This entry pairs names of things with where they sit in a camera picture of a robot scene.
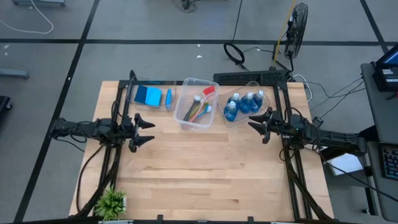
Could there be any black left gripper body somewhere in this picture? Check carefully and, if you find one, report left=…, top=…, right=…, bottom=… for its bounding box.
left=116, top=115, right=140, bottom=147

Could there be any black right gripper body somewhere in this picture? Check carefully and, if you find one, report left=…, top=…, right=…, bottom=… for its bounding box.
left=269, top=110, right=310, bottom=141

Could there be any blue dish brush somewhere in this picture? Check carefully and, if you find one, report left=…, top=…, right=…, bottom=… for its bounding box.
left=191, top=105, right=213, bottom=123

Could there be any lime green dish brush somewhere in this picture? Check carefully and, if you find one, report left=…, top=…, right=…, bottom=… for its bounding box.
left=188, top=101, right=209, bottom=122

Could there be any black perforated crossbeam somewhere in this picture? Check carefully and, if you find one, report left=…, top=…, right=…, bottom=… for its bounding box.
left=213, top=70, right=292, bottom=85

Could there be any shallow clear plastic bin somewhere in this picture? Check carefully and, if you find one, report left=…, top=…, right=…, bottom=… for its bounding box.
left=126, top=77, right=178, bottom=112

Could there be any deep clear plastic tub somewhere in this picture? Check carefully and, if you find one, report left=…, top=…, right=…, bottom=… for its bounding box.
left=173, top=77, right=221, bottom=129

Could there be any white paper sheet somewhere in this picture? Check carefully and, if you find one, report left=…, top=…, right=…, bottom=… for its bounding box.
left=325, top=152, right=364, bottom=177

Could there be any small green plant white pot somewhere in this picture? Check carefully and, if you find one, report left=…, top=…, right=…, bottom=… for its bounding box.
left=94, top=186, right=127, bottom=222

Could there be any gray side desk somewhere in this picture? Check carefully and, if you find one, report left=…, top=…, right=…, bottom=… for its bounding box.
left=360, top=62, right=398, bottom=222

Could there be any black floor fan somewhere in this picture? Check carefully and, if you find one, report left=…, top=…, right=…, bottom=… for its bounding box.
left=284, top=2, right=309, bottom=60

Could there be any black box device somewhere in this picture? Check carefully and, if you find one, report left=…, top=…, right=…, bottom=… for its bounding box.
left=372, top=67, right=398, bottom=93

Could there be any black keyboard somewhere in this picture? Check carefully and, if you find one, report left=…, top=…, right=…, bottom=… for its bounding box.
left=377, top=144, right=398, bottom=181

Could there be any laptop with blue screen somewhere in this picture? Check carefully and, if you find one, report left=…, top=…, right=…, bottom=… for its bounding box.
left=374, top=45, right=398, bottom=71

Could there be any black caster wheel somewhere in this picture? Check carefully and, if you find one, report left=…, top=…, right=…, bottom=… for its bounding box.
left=0, top=95, right=13, bottom=113

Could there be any gray furniture foot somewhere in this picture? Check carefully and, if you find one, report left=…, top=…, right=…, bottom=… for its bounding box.
left=0, top=68, right=30, bottom=80

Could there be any gray cart base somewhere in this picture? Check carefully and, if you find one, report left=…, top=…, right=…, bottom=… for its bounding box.
left=11, top=0, right=67, bottom=7

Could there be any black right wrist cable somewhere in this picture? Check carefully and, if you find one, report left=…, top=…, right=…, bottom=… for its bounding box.
left=283, top=106, right=305, bottom=125

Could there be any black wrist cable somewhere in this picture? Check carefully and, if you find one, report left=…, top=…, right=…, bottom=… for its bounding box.
left=68, top=101, right=121, bottom=144
left=283, top=106, right=305, bottom=125

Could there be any clear plastic bin with handles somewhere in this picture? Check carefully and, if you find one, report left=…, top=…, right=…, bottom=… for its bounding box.
left=216, top=80, right=271, bottom=128

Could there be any black aluminium table frame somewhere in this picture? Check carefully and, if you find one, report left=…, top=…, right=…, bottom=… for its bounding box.
left=73, top=70, right=335, bottom=223

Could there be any white cable loop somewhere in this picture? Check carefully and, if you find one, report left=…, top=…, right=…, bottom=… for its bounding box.
left=292, top=73, right=313, bottom=103

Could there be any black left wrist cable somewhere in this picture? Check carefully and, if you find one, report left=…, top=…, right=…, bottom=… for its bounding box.
left=68, top=101, right=121, bottom=144

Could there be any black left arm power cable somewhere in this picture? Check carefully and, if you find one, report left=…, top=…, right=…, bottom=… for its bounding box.
left=76, top=144, right=105, bottom=214

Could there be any black hanging cable with coil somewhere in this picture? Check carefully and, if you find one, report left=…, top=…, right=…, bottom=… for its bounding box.
left=223, top=0, right=246, bottom=72

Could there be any yellow hanging cable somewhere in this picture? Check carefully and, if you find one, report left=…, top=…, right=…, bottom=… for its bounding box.
left=272, top=0, right=296, bottom=68

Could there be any silver metal bracket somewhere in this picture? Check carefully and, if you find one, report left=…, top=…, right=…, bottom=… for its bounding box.
left=98, top=219, right=134, bottom=224

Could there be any black right floor cable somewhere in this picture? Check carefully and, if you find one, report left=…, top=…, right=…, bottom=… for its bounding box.
left=303, top=146, right=398, bottom=203

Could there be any black floor cable bundle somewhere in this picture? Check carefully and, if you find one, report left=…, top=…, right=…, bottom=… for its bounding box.
left=172, top=0, right=200, bottom=13

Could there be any white floor cable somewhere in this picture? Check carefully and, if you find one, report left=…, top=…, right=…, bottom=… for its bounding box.
left=0, top=0, right=54, bottom=34

